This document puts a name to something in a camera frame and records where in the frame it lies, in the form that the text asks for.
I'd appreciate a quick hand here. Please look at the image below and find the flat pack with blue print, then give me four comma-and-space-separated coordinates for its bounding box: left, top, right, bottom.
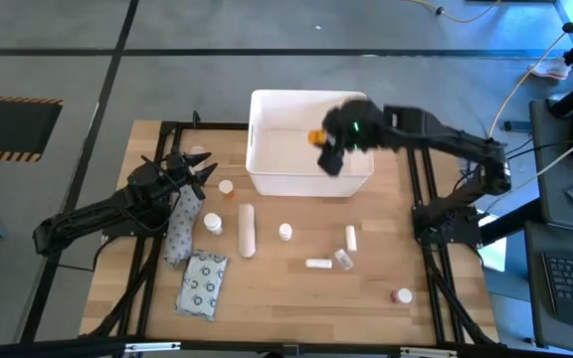
174, 250, 231, 322

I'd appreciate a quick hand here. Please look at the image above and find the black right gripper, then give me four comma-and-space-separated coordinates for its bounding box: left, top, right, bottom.
317, 97, 390, 177

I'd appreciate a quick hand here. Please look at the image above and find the dark grey desk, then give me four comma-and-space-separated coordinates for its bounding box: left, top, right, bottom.
523, 221, 573, 357
528, 96, 573, 235

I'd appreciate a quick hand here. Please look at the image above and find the white plastic basket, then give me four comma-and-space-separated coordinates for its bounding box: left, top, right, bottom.
245, 89, 375, 198

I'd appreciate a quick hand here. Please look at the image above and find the black aluminium table frame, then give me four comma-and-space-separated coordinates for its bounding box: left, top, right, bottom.
80, 111, 501, 349

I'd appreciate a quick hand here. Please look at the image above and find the black hazard-striped floor mat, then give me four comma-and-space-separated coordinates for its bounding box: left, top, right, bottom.
0, 94, 64, 163

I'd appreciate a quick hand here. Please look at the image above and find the grey patterned fabric roll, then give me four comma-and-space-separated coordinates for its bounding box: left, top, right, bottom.
163, 182, 204, 269

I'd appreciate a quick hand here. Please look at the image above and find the beige elastic bandage roll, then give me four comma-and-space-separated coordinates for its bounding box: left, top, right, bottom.
237, 203, 258, 260

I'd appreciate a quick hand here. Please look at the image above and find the black camera rig bar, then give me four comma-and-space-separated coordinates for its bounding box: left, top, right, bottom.
0, 335, 573, 358

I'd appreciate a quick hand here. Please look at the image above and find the white labelled pill bottle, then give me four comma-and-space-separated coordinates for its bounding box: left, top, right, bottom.
203, 212, 224, 237

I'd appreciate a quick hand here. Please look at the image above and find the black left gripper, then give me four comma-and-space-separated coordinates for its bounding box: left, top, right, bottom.
164, 151, 219, 201

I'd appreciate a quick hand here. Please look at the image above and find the clear plastic vial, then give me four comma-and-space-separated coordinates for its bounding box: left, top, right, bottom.
333, 248, 355, 272

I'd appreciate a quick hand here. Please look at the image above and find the person's white shoe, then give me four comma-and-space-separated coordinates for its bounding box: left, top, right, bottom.
528, 57, 572, 81

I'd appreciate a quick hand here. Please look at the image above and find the white cable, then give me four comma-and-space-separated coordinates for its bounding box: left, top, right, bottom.
484, 126, 573, 210

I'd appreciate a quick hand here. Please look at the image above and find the yellow cable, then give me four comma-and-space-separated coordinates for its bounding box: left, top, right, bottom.
405, 0, 501, 25
487, 0, 573, 139

